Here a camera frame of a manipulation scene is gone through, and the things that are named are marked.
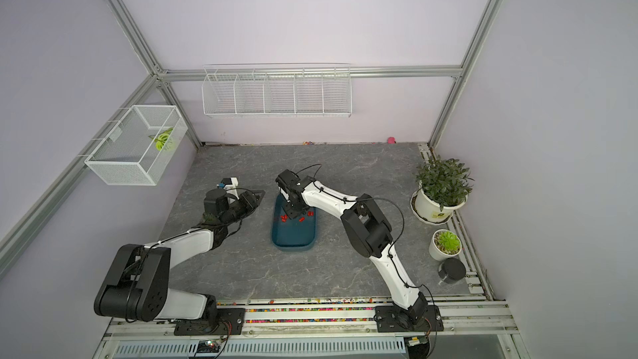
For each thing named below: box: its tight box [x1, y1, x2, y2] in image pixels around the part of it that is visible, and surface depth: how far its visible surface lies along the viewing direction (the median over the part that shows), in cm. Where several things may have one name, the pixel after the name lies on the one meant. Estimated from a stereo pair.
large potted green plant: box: [410, 155, 476, 226], surface depth 86 cm
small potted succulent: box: [428, 229, 462, 262], surface depth 82 cm
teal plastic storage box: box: [271, 191, 317, 251], surface depth 95 cm
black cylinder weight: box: [437, 257, 467, 285], surface depth 81 cm
